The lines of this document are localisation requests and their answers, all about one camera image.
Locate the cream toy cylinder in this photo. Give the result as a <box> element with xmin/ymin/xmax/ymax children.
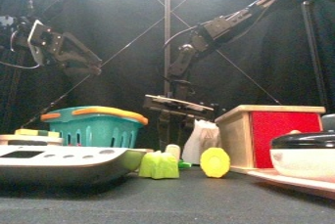
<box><xmin>164</xmin><ymin>143</ymin><xmax>182</xmax><ymax>162</ymax></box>

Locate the light wooden tray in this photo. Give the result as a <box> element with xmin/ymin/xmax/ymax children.
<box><xmin>246</xmin><ymin>168</ymin><xmax>335</xmax><ymax>201</ymax></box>

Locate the green toy lettuce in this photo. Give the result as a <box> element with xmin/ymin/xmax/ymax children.
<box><xmin>138</xmin><ymin>150</ymin><xmax>181</xmax><ymax>180</ymax></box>

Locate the yellow round toy slice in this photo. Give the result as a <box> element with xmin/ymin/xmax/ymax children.
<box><xmin>198</xmin><ymin>147</ymin><xmax>231</xmax><ymax>179</ymax></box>

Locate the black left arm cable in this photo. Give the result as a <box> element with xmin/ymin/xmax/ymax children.
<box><xmin>0</xmin><ymin>29</ymin><xmax>41</xmax><ymax>71</ymax></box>

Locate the wooden tray with coloured blocks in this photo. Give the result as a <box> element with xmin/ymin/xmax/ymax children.
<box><xmin>0</xmin><ymin>128</ymin><xmax>64</xmax><ymax>147</ymax></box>

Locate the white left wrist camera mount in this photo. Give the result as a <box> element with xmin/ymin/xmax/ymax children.
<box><xmin>26</xmin><ymin>19</ymin><xmax>47</xmax><ymax>67</ymax></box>

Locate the teal basket with orange handles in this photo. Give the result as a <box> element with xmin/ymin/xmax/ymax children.
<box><xmin>39</xmin><ymin>105</ymin><xmax>148</xmax><ymax>149</ymax></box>

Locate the vertical metal frame pole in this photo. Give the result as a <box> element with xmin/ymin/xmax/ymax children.
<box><xmin>163</xmin><ymin>0</ymin><xmax>173</xmax><ymax>99</ymax></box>

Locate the black side frame post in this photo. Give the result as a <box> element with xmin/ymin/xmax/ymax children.
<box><xmin>301</xmin><ymin>0</ymin><xmax>329</xmax><ymax>107</ymax></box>

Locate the wooden box with red panel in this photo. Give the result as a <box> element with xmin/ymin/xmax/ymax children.
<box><xmin>214</xmin><ymin>104</ymin><xmax>327</xmax><ymax>174</ymax></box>

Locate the white pot with black lid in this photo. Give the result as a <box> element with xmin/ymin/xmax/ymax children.
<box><xmin>268</xmin><ymin>113</ymin><xmax>335</xmax><ymax>184</ymax></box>

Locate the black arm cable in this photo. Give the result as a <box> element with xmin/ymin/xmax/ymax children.
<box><xmin>162</xmin><ymin>24</ymin><xmax>206</xmax><ymax>50</ymax></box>
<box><xmin>0</xmin><ymin>29</ymin><xmax>41</xmax><ymax>71</ymax></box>

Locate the white kitchen scale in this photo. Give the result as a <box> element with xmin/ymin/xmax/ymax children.
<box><xmin>0</xmin><ymin>145</ymin><xmax>147</xmax><ymax>187</ymax></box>

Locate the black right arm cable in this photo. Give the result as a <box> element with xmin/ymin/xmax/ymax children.
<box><xmin>162</xmin><ymin>24</ymin><xmax>206</xmax><ymax>50</ymax></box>

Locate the thin diagonal frame rod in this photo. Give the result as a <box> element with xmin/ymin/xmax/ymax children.
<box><xmin>20</xmin><ymin>0</ymin><xmax>221</xmax><ymax>128</ymax></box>
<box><xmin>127</xmin><ymin>0</ymin><xmax>282</xmax><ymax>106</ymax></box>

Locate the small green toy piece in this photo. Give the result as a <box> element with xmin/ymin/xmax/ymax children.
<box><xmin>177</xmin><ymin>158</ymin><xmax>194</xmax><ymax>170</ymax></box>

